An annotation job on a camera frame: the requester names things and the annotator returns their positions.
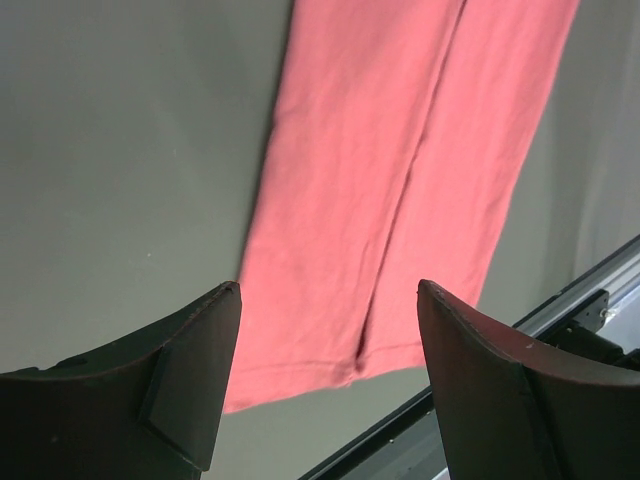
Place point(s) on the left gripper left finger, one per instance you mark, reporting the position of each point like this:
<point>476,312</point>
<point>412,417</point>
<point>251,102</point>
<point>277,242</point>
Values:
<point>145,406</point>

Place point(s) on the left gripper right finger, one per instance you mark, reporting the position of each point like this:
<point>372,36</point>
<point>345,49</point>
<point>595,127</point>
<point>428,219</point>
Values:
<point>512,407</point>

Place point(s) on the pink t shirt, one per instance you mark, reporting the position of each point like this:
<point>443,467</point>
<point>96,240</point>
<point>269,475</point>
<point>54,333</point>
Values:
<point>399,133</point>

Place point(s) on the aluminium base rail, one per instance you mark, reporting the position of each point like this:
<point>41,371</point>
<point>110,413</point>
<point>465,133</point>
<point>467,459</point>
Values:
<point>590,285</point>

